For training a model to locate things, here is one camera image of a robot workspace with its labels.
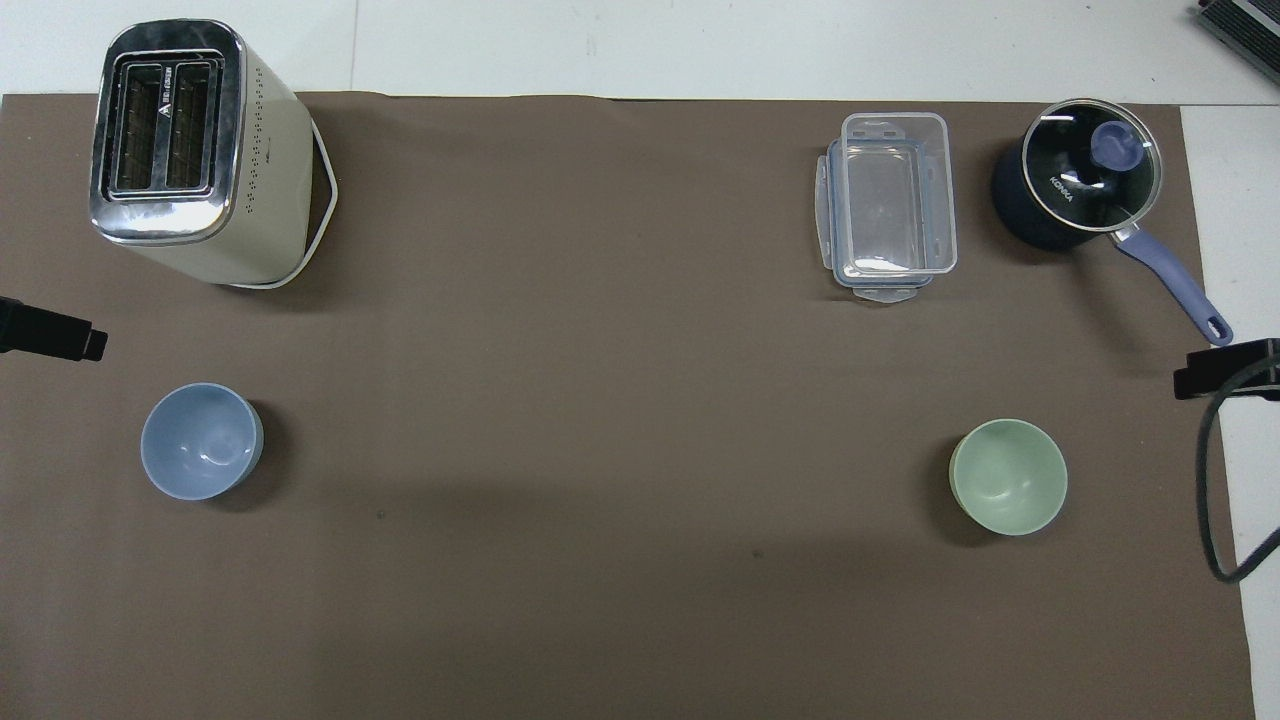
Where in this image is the dark blue saucepan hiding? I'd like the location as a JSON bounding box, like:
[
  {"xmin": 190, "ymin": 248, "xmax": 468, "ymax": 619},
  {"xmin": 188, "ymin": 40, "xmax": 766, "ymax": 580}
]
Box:
[{"xmin": 991, "ymin": 98, "xmax": 1235, "ymax": 349}]

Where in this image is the dark grey ribbed device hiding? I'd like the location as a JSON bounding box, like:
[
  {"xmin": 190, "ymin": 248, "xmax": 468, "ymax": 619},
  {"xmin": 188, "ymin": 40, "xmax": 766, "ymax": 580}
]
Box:
[{"xmin": 1196, "ymin": 0, "xmax": 1280, "ymax": 57}]

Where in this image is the blue bowl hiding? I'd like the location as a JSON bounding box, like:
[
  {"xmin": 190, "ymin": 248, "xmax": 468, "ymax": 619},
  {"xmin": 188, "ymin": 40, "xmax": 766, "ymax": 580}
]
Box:
[{"xmin": 140, "ymin": 382, "xmax": 266, "ymax": 502}]

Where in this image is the glass saucepan lid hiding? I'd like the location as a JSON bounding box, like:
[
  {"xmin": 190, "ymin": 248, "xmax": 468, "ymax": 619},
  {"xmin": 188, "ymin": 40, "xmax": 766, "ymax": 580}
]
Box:
[{"xmin": 1021, "ymin": 98, "xmax": 1165, "ymax": 235}]

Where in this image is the cream and chrome toaster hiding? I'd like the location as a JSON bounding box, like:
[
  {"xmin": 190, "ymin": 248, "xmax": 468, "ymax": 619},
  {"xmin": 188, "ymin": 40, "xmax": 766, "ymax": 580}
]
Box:
[{"xmin": 89, "ymin": 18, "xmax": 340, "ymax": 291}]

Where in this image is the green bowl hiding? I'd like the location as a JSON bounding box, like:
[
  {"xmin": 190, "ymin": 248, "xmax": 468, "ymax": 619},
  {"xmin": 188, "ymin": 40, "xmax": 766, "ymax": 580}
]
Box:
[{"xmin": 948, "ymin": 418, "xmax": 1069, "ymax": 538}]

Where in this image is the clear plastic container lid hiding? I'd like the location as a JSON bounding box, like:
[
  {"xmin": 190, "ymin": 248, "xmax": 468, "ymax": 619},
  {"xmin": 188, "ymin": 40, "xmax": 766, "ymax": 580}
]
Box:
[{"xmin": 814, "ymin": 138, "xmax": 937, "ymax": 305}]

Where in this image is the black cable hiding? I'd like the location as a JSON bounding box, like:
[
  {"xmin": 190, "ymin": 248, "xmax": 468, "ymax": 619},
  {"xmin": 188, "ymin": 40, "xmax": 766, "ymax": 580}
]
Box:
[{"xmin": 1196, "ymin": 362, "xmax": 1280, "ymax": 585}]

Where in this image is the clear plastic food container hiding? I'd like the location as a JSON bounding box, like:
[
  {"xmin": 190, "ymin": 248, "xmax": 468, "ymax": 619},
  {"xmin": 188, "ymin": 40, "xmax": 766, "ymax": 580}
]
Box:
[{"xmin": 840, "ymin": 111, "xmax": 959, "ymax": 277}]

